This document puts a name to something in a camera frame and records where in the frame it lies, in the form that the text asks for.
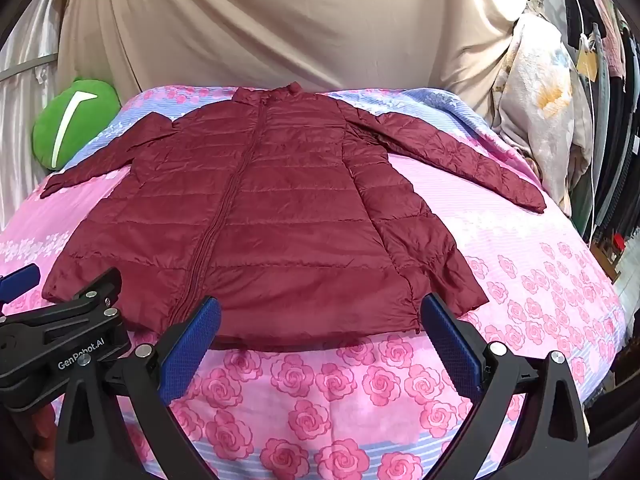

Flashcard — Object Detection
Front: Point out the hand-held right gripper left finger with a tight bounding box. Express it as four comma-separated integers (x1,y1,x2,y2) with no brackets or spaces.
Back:
54,296,223,480

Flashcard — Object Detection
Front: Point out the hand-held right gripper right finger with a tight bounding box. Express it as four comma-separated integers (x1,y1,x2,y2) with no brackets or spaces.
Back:
421,294,591,480

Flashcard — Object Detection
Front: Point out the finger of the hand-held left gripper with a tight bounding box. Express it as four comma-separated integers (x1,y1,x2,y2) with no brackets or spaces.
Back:
0,262,42,306
31,266,125,335

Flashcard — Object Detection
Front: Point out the dark red puffer jacket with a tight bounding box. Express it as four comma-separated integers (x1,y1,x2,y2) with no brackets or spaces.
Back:
41,86,547,353

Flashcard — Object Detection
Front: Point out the row of hanging clothes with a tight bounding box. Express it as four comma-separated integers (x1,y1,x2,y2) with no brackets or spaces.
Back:
560,0,640,271

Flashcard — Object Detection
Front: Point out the person's left hand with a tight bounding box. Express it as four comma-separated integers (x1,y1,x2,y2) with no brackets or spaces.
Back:
27,402,60,480

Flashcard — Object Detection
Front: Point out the pink rose floral bed sheet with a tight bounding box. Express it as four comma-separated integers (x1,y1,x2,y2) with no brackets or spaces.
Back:
0,85,628,480

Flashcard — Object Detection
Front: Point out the white satin curtain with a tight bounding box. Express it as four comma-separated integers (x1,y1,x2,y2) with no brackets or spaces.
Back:
0,0,66,233

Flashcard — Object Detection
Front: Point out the green round pillow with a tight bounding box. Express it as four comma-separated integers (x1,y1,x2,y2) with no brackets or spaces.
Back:
32,77,122,172

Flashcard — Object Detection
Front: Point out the cream floral quilt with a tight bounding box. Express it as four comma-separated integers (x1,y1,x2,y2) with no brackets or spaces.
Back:
490,12,593,216

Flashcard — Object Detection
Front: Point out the beige backdrop cloth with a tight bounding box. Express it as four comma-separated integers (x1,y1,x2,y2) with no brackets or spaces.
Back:
55,0,526,121

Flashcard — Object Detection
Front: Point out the yellow paper tag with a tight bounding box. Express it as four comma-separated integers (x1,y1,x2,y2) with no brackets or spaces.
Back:
575,47,601,81

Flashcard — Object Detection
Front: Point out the white cable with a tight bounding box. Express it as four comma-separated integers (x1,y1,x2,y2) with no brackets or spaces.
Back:
562,0,601,241

